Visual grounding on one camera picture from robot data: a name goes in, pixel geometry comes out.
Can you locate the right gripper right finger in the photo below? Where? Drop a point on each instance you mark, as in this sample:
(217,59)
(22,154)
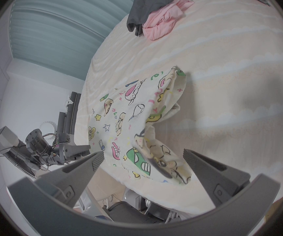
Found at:
(217,178)

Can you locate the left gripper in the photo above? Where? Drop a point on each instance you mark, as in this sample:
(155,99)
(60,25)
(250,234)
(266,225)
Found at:
(59,154)

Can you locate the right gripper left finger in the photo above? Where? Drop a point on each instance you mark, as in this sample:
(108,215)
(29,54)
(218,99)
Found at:
(67,181)

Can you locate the white printed pyjama top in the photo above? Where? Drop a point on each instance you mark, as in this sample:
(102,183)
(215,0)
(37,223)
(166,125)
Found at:
(131,126)

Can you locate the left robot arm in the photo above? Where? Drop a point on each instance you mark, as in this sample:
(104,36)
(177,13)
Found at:
(16,146)

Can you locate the bed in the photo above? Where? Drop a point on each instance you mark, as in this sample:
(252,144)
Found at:
(217,82)

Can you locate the dark grey dressing table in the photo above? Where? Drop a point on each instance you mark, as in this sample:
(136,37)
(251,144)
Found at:
(61,122)

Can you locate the round mirror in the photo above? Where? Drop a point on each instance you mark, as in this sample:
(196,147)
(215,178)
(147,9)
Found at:
(46,126)

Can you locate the dark grey chest of drawers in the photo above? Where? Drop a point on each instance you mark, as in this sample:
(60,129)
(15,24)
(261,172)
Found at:
(72,107)

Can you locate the white cloth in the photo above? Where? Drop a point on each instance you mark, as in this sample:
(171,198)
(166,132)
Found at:
(69,102)

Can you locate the blue-green curtain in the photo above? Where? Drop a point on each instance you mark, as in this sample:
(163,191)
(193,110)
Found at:
(57,26)

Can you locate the pink garment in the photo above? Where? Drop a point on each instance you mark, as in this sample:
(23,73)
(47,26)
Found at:
(163,18)

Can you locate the black garment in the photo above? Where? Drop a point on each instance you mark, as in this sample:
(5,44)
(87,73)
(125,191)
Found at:
(148,4)

